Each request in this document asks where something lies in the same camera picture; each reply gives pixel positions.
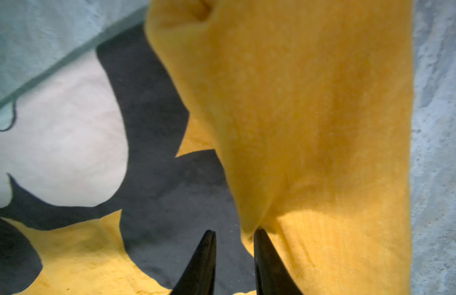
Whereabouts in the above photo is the yellow pillowcase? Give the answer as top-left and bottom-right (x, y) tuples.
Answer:
(0, 1), (413, 295)

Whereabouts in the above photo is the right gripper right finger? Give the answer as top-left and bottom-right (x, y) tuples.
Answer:
(254, 229), (303, 295)

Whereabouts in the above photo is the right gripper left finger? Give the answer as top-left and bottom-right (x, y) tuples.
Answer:
(170, 230), (217, 295)

